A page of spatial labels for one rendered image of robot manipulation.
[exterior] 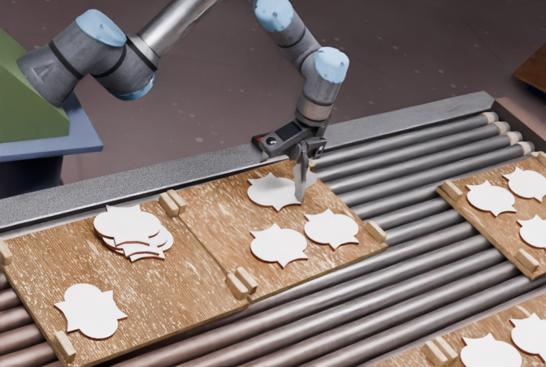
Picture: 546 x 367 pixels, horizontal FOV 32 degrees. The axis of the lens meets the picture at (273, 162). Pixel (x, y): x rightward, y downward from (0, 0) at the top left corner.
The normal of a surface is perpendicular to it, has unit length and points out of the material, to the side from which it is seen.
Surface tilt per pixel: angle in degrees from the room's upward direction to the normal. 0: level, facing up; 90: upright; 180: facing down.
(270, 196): 0
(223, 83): 0
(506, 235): 0
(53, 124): 90
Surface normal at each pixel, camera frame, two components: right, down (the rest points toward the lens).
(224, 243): 0.25, -0.77
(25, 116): 0.47, 0.62
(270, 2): -0.43, -0.47
